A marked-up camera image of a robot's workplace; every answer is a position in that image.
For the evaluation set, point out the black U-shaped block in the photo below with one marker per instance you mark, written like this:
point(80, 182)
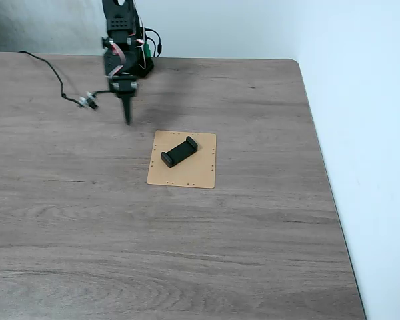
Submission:
point(179, 151)

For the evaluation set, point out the tan board with holes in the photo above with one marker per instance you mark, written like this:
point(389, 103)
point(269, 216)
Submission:
point(186, 173)

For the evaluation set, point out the green table clamp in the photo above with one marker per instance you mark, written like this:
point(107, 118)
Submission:
point(147, 50)

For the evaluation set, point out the small camera on bracket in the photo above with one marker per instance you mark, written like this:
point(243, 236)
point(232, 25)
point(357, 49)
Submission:
point(90, 99)

